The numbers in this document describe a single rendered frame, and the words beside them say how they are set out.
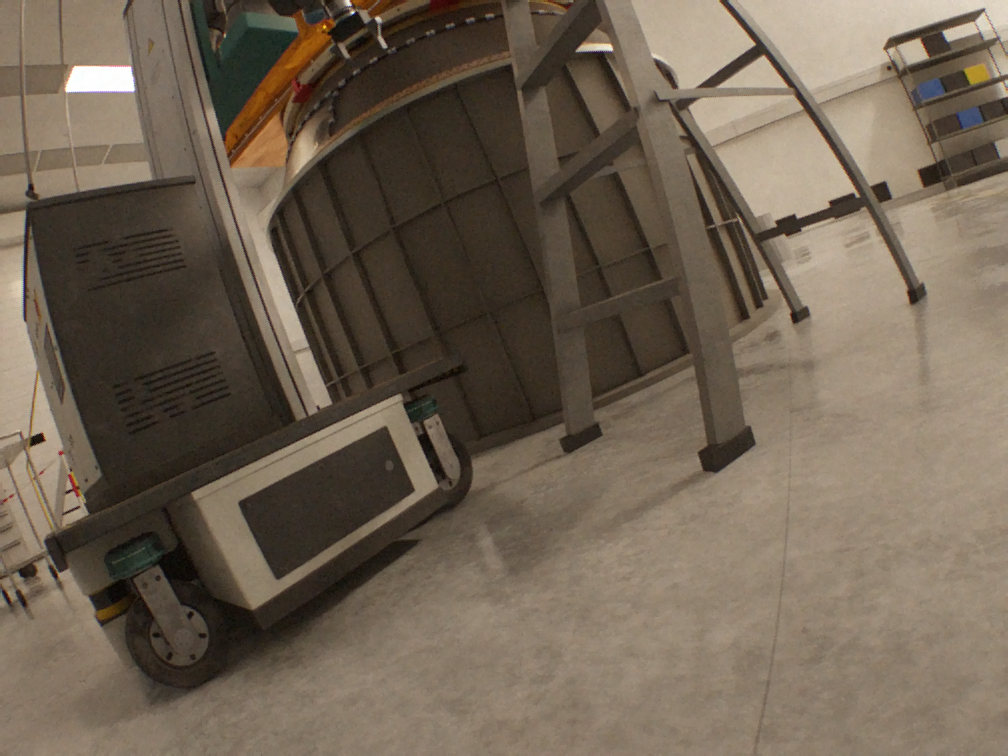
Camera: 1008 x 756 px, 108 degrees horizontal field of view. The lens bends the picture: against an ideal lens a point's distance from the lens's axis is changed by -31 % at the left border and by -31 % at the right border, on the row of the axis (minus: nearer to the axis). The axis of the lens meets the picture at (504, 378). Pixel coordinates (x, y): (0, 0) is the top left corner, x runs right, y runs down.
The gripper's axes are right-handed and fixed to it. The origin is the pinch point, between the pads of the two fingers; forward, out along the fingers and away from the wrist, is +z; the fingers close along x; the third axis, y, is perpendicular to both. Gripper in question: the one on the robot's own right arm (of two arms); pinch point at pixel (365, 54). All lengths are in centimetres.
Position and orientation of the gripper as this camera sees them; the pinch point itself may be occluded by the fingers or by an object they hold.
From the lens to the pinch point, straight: 177.9
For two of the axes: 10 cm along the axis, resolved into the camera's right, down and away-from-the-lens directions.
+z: 4.3, 7.7, 4.8
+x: 8.5, -1.6, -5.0
